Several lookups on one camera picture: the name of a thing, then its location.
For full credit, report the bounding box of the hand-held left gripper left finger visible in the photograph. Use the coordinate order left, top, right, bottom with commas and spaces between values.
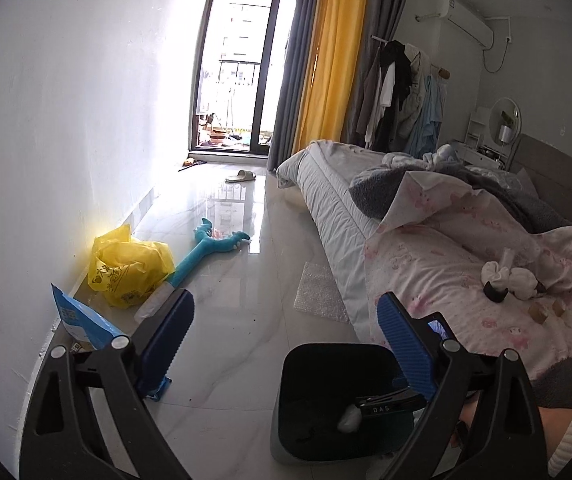
18, 288, 195, 480

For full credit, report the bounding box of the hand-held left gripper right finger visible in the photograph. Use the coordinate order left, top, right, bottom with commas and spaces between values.
376, 291, 549, 480

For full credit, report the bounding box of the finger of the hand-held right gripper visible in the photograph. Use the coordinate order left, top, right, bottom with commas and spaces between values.
355, 385, 429, 418

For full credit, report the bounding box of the white paper wad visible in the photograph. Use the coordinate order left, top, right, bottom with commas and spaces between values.
338, 402, 364, 433

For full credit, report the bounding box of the black trash bin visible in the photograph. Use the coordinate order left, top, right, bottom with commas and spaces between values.
270, 342, 447, 466

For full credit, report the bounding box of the pink printed blanket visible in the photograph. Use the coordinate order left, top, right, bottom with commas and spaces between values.
363, 170, 572, 381

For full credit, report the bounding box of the white crumpled cloth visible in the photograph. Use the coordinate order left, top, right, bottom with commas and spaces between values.
482, 260, 509, 288
508, 267, 542, 301

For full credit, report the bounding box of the yellow plastic bag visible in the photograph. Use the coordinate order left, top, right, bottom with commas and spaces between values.
87, 223, 176, 309

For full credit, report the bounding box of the blue snack bag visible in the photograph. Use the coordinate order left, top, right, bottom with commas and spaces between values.
50, 283, 172, 402

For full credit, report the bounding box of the teal plush toy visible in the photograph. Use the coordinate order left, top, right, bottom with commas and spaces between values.
133, 217, 251, 323

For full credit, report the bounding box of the bubble wrap sheet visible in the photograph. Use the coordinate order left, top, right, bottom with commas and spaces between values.
291, 261, 349, 323

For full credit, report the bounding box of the dark grey cloth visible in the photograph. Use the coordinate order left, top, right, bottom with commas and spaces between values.
531, 357, 572, 408

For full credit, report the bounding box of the grey fleece blanket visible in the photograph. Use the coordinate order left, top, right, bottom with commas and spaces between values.
348, 165, 567, 233

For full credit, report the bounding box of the white quilted duvet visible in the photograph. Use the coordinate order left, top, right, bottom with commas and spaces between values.
276, 140, 397, 341

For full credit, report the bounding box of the light blue clothing heap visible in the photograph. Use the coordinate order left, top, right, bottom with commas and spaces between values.
383, 144, 467, 173

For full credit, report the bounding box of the white dressing shelf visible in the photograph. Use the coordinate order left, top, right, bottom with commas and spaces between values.
463, 107, 517, 171

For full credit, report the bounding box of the grey bed headboard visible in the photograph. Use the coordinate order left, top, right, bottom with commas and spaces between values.
508, 132, 572, 233

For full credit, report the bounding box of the light blue hanging garment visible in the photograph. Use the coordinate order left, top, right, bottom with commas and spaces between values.
406, 75, 442, 158

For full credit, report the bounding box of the round mirror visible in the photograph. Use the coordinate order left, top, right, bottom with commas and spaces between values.
488, 97, 523, 143

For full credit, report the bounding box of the beige hanging garment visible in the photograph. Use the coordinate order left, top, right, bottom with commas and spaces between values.
396, 45, 432, 136

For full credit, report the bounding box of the grey hanging coat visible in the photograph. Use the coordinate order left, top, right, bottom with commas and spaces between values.
353, 50, 387, 148

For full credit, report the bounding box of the black hanging garment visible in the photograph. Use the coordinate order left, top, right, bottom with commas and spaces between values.
381, 40, 413, 106

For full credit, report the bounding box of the grey curtain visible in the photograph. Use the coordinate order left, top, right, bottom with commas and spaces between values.
341, 0, 414, 146
266, 0, 324, 173

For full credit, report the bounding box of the yellow curtain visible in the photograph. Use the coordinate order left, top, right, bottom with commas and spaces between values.
291, 0, 371, 153

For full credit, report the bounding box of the white clothes rack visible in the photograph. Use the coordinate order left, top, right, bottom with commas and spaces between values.
371, 35, 452, 78

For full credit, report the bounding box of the black framed glass door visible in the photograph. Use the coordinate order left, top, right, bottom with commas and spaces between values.
188, 0, 304, 158

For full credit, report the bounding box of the white air conditioner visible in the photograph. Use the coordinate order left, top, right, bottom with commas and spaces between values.
433, 0, 494, 48

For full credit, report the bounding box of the air conditioner cable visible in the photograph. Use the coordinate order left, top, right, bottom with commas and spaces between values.
481, 20, 513, 73

